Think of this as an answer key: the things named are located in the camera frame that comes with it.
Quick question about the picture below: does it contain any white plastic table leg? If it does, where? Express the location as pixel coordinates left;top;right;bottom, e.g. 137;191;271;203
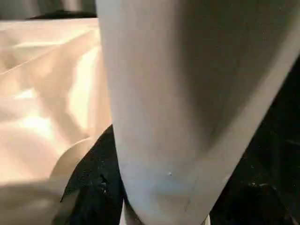
95;0;300;225

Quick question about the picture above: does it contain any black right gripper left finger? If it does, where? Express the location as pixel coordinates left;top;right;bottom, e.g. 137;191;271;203
60;124;125;225

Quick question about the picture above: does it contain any white plastic table top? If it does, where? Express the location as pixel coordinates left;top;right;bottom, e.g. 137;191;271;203
0;17;112;225

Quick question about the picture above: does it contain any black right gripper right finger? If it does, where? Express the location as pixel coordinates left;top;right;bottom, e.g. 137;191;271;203
209;109;300;225

